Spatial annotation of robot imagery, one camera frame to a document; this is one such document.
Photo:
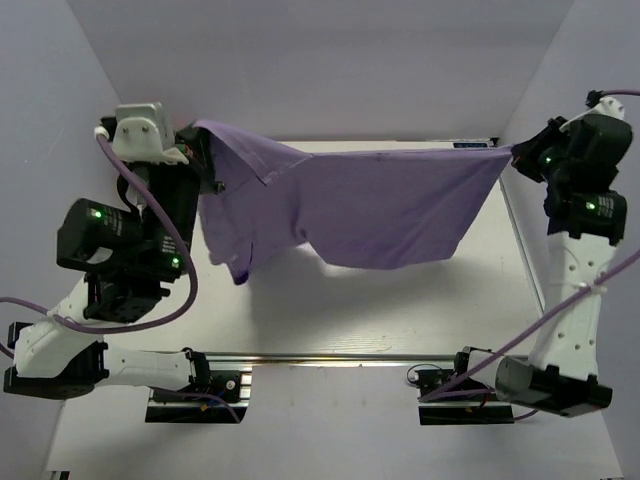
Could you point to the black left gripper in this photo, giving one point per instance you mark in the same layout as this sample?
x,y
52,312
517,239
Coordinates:
x,y
196,138

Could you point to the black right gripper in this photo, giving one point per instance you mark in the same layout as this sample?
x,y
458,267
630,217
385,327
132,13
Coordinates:
x,y
525,152

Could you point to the purple t-shirt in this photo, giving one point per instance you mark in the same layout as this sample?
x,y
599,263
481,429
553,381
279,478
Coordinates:
x,y
376,210

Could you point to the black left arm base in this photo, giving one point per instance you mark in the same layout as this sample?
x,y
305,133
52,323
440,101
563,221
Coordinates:
x,y
224,400

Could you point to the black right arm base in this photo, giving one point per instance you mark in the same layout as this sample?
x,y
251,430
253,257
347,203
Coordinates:
x,y
470,403

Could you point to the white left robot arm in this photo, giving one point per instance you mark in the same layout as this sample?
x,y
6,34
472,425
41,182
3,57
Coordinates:
x,y
128,257

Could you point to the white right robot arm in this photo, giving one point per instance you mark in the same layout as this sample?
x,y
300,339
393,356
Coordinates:
x,y
560,374

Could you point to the blue logo sticker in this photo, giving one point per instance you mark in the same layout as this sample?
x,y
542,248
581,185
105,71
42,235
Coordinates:
x,y
469,145

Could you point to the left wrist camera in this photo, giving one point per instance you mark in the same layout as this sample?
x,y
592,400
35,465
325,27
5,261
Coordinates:
x,y
141,133

